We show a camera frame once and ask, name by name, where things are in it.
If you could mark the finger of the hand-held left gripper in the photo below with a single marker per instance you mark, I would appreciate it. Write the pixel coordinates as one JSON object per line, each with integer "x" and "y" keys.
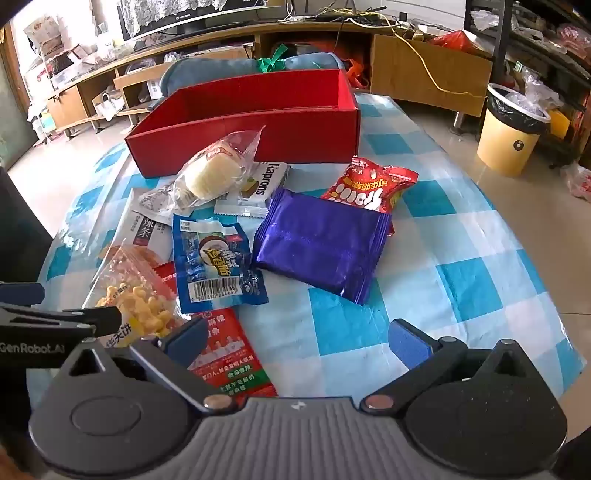
{"x": 21, "y": 294}
{"x": 69, "y": 321}

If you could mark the blue snack packet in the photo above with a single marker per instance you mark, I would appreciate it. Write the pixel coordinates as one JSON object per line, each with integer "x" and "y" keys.
{"x": 212, "y": 265}

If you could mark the white spicy strip packet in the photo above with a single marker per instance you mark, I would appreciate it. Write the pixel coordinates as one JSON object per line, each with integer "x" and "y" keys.
{"x": 145, "y": 233}

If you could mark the black bin liner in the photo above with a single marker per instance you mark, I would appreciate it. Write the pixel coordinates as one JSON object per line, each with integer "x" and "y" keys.
{"x": 503, "y": 113}

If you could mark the white and blue box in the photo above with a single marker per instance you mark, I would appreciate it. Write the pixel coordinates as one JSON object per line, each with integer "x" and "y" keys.
{"x": 156, "y": 87}

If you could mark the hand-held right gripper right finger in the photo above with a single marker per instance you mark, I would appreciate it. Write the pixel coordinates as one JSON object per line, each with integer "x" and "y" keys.
{"x": 408, "y": 344}

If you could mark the blue checkered tablecloth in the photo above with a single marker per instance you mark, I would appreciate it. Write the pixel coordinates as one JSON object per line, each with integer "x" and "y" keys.
{"x": 461, "y": 277}

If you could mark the white lace cloth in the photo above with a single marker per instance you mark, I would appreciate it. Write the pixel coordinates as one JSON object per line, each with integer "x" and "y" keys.
{"x": 184, "y": 14}

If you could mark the red plastic bag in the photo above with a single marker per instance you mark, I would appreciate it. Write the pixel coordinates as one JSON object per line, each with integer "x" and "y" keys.
{"x": 457, "y": 41}

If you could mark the red spicy strip packet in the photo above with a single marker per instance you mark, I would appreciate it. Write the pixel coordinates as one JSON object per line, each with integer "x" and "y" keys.
{"x": 231, "y": 350}

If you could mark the round cake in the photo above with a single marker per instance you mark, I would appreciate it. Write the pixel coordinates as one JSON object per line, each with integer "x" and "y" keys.
{"x": 212, "y": 177}

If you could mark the white power strip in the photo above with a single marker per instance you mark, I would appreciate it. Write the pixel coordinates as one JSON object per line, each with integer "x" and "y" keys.
{"x": 302, "y": 19}

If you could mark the orange bag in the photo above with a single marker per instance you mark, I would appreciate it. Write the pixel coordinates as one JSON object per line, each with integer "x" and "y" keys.
{"x": 358, "y": 74}

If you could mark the red candy packet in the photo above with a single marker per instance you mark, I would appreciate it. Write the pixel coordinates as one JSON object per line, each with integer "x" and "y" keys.
{"x": 369, "y": 180}

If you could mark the black storage rack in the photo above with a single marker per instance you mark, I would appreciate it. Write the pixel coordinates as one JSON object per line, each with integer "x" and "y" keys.
{"x": 577, "y": 69}

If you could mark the clear yellow waffle snack packet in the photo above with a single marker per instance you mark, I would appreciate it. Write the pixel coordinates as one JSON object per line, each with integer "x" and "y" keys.
{"x": 138, "y": 300}

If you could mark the yellow trash bin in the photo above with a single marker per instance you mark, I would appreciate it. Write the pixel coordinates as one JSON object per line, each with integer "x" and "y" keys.
{"x": 503, "y": 150}

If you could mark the dark cloth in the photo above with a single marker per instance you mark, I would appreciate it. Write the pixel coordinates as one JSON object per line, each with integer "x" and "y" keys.
{"x": 23, "y": 226}

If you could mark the red cardboard box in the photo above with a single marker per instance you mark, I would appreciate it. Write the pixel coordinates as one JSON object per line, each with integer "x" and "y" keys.
{"x": 300, "y": 134}

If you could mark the purple foil packet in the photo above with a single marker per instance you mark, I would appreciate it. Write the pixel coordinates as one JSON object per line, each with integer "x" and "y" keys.
{"x": 318, "y": 240}

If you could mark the wooden TV stand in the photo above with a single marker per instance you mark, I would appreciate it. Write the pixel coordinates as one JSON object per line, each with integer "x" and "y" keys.
{"x": 415, "y": 74}

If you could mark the rolled blue blanket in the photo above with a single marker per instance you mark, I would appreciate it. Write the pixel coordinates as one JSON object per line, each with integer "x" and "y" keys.
{"x": 207, "y": 69}

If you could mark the white wafer packet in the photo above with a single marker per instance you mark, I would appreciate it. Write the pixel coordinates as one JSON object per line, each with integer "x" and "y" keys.
{"x": 273, "y": 182}

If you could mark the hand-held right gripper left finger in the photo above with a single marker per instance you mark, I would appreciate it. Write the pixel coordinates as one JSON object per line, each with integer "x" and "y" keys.
{"x": 187, "y": 341}

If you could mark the white plastic bag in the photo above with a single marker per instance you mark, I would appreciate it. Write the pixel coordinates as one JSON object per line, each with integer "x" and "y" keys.
{"x": 579, "y": 182}

